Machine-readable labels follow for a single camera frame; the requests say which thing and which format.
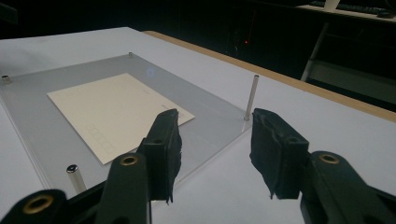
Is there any white board sheet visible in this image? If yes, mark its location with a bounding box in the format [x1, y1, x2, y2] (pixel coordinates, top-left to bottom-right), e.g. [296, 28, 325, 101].
[0, 26, 396, 224]

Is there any long metal standoff post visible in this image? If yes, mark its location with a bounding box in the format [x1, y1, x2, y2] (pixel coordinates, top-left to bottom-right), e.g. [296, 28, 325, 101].
[65, 163, 88, 194]
[243, 74, 261, 122]

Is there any clear acrylic photo frame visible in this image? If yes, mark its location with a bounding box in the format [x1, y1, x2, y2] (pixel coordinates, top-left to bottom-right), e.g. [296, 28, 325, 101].
[0, 51, 261, 200]

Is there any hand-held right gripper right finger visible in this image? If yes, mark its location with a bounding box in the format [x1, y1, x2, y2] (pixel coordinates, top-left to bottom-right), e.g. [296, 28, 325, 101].
[249, 107, 311, 201]

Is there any dark computer mouse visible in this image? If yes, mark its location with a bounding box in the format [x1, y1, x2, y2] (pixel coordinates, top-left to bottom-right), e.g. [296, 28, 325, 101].
[376, 10, 396, 19]

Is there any white metal frame stand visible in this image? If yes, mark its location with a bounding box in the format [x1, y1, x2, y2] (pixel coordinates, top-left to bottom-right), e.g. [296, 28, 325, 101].
[295, 3, 396, 105]

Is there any postcard with painting print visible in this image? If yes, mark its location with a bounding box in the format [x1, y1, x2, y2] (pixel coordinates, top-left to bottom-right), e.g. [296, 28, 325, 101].
[46, 73, 196, 165]

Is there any white monitor foot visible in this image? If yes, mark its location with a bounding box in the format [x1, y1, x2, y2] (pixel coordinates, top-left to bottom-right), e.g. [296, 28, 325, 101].
[323, 0, 341, 12]

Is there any dark keyboard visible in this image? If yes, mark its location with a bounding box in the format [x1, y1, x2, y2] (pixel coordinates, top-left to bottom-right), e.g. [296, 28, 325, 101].
[309, 0, 384, 15]

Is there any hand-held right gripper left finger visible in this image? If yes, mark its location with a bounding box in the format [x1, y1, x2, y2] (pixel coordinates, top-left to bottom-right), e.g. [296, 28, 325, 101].
[136, 107, 183, 204]

